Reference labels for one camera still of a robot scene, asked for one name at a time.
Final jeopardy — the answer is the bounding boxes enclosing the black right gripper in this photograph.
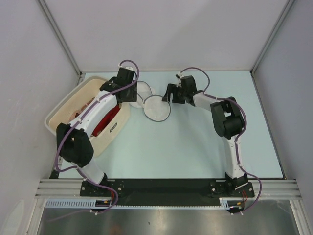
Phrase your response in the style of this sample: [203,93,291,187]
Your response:
[162,84,187,104]

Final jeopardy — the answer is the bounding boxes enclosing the white mesh laundry bag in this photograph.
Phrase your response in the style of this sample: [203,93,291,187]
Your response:
[129,81,171,122]

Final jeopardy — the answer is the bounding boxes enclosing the pink bra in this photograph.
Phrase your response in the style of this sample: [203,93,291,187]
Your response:
[69,98,94,122]

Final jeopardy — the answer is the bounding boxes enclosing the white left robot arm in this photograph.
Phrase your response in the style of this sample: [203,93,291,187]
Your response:
[56,65,139,196]

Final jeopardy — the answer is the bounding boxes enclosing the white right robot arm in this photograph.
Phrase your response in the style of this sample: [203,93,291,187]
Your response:
[162,76,248,196]

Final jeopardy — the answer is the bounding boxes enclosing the cream perforated laundry basket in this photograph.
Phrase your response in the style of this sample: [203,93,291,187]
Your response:
[45,76,131,158]

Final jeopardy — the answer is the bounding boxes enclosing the red garment in basket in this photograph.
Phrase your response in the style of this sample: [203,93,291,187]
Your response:
[92,104,121,137]

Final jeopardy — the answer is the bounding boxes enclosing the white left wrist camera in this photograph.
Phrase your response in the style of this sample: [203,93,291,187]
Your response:
[118,63,134,71]

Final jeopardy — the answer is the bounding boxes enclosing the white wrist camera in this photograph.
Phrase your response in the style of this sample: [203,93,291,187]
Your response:
[118,63,134,71]
[175,72,184,80]

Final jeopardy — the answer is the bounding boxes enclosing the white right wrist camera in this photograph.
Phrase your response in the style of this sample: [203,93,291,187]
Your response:
[175,72,184,80]

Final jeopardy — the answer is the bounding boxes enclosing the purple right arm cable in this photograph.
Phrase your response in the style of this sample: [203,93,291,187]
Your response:
[178,68,264,216]

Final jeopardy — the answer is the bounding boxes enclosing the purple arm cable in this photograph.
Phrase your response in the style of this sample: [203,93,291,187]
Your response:
[54,59,140,216]
[178,68,264,216]

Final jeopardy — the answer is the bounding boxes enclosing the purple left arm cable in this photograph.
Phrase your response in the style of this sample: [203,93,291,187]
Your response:
[54,59,140,216]

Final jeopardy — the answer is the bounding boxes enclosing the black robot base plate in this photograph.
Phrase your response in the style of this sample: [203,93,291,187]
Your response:
[80,178,255,208]

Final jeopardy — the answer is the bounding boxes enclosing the aluminium frame rail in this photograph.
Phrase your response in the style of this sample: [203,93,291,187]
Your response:
[35,178,85,199]

